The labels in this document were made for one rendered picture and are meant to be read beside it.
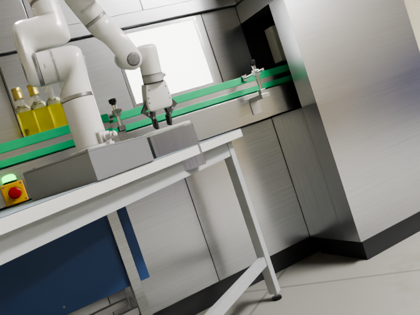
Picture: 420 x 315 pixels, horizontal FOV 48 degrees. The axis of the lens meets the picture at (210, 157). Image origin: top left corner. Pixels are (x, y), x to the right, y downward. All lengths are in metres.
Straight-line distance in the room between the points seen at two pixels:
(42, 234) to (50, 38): 0.59
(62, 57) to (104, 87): 0.71
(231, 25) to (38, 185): 1.40
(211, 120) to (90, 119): 0.77
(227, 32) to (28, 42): 1.21
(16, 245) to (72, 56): 0.57
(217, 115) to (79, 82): 0.81
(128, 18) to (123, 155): 1.01
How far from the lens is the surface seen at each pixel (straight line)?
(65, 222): 1.23
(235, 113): 2.11
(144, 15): 2.27
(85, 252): 1.80
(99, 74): 2.13
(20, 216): 1.10
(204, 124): 2.03
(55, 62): 1.43
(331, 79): 2.22
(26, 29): 1.48
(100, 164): 1.28
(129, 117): 1.95
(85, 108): 1.41
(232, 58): 2.41
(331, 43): 2.27
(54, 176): 1.37
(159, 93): 1.75
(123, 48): 1.65
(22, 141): 1.78
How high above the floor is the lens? 0.78
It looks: 3 degrees down
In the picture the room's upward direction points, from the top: 18 degrees counter-clockwise
